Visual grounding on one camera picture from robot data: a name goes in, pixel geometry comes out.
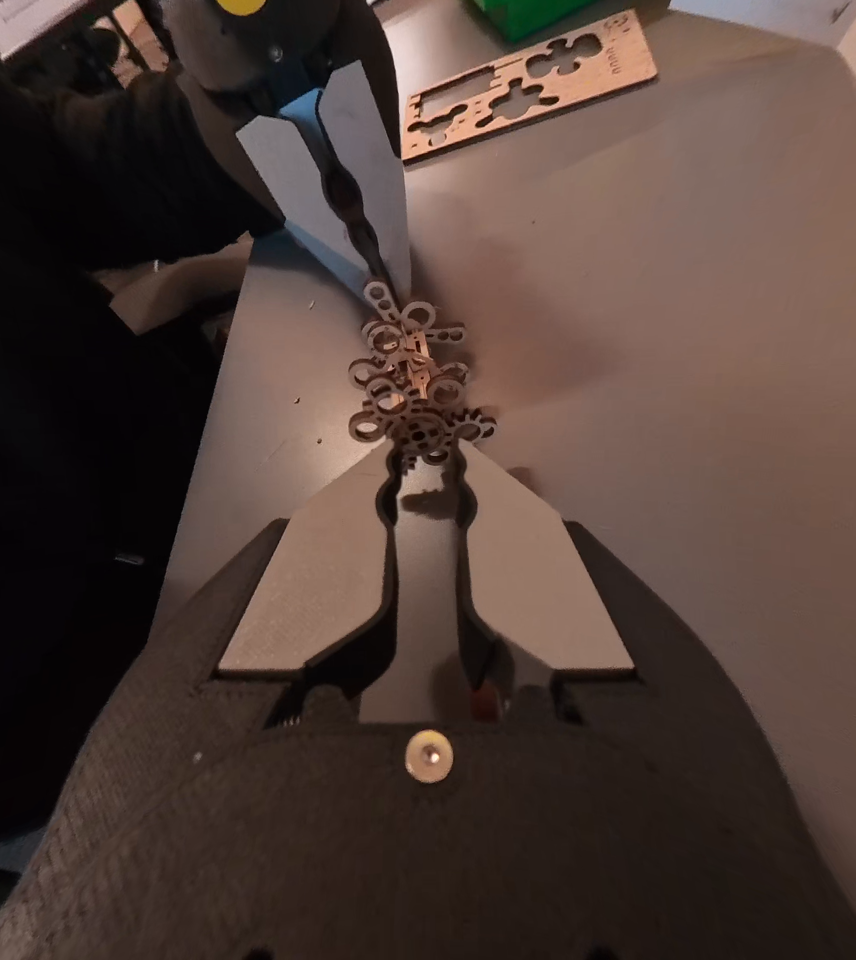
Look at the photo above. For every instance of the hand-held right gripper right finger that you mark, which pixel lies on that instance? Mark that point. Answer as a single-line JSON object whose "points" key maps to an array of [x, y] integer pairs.
{"points": [[548, 592]]}

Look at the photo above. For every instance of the black white marker sign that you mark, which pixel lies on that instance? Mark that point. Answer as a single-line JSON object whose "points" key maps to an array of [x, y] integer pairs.
{"points": [[23, 22]]}

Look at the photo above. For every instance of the green plastic bin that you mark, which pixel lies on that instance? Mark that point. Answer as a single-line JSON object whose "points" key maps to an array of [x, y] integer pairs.
{"points": [[533, 19]]}

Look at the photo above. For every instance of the cut-out plywood part sheet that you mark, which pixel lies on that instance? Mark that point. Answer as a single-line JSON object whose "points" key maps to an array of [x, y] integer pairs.
{"points": [[622, 67]]}

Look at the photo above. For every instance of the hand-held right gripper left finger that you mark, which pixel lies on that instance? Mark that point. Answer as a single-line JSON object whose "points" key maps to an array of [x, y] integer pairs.
{"points": [[308, 592]]}

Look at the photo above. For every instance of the wooden gear model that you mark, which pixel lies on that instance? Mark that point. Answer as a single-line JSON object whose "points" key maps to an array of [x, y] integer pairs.
{"points": [[416, 390]]}

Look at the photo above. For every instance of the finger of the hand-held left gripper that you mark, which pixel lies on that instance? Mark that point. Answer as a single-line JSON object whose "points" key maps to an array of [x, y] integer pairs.
{"points": [[368, 150], [293, 180]]}

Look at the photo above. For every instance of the person's left forearm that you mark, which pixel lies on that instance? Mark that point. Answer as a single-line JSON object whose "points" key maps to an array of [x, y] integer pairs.
{"points": [[135, 172]]}

